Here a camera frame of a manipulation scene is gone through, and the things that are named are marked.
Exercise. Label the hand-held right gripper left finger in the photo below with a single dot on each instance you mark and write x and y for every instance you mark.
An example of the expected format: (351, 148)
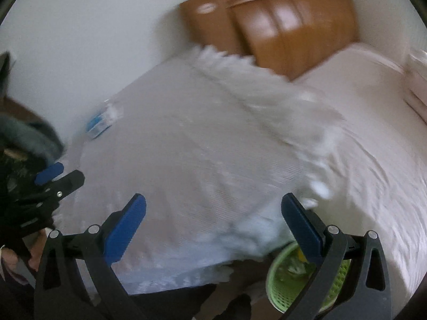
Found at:
(125, 230)

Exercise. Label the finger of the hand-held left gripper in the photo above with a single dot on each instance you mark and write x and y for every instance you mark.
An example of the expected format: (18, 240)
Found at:
(50, 173)
(68, 181)

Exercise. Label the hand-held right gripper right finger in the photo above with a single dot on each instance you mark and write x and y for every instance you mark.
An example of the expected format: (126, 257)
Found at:
(302, 230)

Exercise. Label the green plastic basket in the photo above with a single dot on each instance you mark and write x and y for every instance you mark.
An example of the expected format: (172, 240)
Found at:
(287, 290)

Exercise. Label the person's left hand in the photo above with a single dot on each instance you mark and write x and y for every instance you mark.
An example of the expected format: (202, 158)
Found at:
(9, 263)

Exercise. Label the dark cloth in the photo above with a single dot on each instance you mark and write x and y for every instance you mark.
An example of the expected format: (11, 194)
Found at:
(30, 136)

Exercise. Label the blue and white carton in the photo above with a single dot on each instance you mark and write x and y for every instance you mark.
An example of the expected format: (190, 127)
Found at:
(97, 126)

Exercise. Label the clear plastic bottle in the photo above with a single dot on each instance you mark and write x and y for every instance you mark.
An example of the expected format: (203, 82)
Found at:
(111, 110)

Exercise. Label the beige fringed blanket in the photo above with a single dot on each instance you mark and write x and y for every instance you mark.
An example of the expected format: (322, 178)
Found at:
(200, 160)

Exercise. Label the pale pink bed sheet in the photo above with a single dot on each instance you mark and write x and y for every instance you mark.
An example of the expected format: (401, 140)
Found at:
(377, 146)

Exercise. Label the wooden headboard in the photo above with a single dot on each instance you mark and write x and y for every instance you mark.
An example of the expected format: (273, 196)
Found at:
(293, 30)

